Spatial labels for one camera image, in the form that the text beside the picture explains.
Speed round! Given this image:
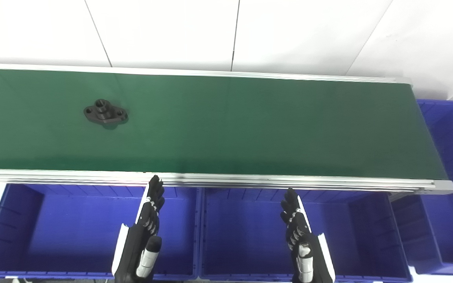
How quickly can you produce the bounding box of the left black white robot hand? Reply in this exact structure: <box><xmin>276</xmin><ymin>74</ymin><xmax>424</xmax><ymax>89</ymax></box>
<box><xmin>111</xmin><ymin>175</ymin><xmax>166</xmax><ymax>283</ymax></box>

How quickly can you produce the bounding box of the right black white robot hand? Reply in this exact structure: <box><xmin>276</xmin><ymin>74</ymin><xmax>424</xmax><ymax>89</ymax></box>
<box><xmin>280</xmin><ymin>188</ymin><xmax>336</xmax><ymax>283</ymax></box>

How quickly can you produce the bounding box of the black flanged machine part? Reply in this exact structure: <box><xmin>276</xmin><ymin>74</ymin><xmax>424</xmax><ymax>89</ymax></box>
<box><xmin>84</xmin><ymin>99</ymin><xmax>129</xmax><ymax>127</ymax></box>

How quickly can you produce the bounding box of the green conveyor belt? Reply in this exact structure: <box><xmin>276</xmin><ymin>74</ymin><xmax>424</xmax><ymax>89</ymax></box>
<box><xmin>0</xmin><ymin>63</ymin><xmax>453</xmax><ymax>196</ymax></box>
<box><xmin>0</xmin><ymin>69</ymin><xmax>448</xmax><ymax>180</ymax></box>

